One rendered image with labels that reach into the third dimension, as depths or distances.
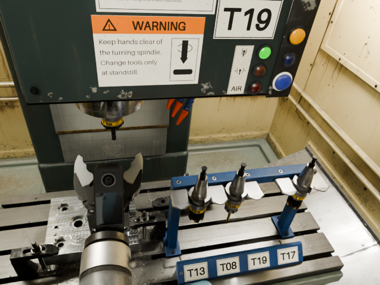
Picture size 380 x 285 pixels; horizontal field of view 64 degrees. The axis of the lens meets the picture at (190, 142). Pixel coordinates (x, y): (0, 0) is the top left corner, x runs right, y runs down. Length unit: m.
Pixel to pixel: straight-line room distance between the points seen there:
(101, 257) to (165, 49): 0.32
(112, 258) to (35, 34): 0.32
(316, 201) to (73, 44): 1.34
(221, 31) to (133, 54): 0.13
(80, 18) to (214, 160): 1.59
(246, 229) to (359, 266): 0.48
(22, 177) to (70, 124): 0.69
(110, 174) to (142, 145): 0.92
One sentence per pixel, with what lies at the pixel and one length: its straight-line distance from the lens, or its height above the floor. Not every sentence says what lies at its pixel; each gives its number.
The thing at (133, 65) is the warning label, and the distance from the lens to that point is 0.48.
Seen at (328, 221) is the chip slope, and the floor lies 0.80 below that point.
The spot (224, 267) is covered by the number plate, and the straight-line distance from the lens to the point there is 1.09.
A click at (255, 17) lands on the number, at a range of 0.49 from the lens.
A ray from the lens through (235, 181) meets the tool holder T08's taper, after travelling 0.87.
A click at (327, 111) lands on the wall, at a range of 1.63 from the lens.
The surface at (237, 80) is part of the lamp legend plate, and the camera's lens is 0.53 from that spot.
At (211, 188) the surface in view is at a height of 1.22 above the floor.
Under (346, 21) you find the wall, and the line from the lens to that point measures 1.56.
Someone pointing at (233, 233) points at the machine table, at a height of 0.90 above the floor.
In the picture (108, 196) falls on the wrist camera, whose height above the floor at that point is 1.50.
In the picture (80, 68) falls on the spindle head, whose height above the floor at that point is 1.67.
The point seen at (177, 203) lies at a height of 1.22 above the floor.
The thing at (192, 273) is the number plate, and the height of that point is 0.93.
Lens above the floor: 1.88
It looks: 39 degrees down
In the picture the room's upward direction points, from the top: 7 degrees clockwise
